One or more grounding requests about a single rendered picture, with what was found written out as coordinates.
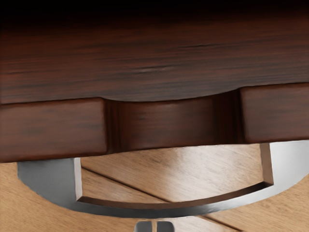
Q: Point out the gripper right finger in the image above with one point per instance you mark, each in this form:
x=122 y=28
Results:
x=165 y=227

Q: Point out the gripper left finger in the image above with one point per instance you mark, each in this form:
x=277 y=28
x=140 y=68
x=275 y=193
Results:
x=144 y=227

